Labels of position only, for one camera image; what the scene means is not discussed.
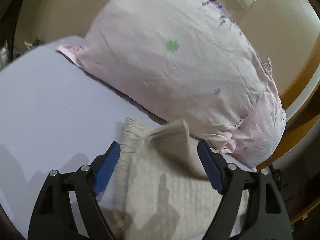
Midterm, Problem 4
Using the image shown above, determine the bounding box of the beige cable-knit sweater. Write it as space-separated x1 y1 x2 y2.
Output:
106 119 221 239

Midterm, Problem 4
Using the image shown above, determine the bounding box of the right floral pink pillow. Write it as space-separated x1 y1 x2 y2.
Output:
220 59 286 169

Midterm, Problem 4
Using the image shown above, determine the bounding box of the floral pink pillow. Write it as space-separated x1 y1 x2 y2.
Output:
59 0 268 148
220 59 286 169

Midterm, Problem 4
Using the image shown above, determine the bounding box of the lavender bed sheet mattress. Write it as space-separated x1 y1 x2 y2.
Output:
0 35 258 240

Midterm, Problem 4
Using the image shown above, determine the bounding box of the cluttered bedside table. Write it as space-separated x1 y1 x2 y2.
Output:
0 38 42 70

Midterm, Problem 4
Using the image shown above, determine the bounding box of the left floral pink pillow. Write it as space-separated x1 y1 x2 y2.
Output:
59 0 268 148

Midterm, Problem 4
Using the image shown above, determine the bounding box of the wooden bed frame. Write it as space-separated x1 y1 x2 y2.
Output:
258 42 319 223

